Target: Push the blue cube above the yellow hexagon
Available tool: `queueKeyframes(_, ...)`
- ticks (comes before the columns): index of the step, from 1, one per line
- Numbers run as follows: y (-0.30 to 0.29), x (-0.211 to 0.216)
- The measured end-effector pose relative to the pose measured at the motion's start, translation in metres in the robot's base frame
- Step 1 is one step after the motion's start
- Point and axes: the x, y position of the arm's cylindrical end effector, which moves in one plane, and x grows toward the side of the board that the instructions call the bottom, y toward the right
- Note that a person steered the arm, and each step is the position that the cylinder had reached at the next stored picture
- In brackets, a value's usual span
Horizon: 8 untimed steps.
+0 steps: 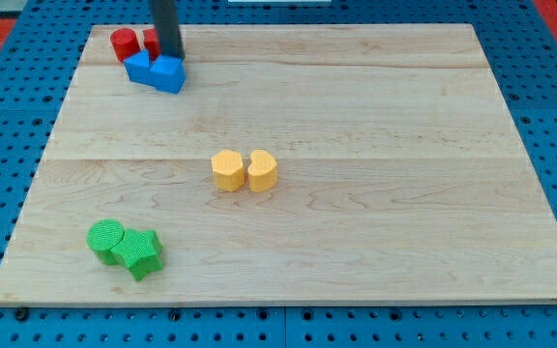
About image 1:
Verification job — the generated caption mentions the blue cube block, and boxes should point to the blue cube block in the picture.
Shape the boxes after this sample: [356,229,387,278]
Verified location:
[150,55,186,94]

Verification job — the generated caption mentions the yellow hexagon block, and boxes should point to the yellow hexagon block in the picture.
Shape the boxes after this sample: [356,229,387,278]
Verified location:
[211,150,246,192]

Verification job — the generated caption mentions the yellow heart block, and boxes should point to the yellow heart block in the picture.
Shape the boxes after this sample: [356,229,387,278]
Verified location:
[248,150,278,192]

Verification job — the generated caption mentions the wooden board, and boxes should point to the wooden board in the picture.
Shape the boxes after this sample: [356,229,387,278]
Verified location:
[0,24,557,307]

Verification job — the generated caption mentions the green star block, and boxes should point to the green star block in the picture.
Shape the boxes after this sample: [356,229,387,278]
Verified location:
[111,229,163,281]

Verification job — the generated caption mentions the blue triangular block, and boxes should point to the blue triangular block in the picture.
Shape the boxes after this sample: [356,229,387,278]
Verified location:
[124,49,154,86]

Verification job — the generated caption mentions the red block behind rod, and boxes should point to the red block behind rod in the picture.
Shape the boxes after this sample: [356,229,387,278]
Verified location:
[142,28,161,61]

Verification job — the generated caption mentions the green cylinder block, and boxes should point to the green cylinder block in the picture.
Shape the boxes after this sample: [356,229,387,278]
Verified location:
[86,218,125,266]

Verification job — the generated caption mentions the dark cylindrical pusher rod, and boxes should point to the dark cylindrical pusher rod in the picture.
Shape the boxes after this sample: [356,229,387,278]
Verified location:
[148,0,186,60]

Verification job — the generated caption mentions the red cylinder block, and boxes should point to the red cylinder block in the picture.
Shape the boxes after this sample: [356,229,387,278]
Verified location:
[109,27,140,63]

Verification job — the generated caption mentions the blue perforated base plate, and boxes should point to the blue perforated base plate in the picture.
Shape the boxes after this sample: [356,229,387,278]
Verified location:
[0,0,557,347]

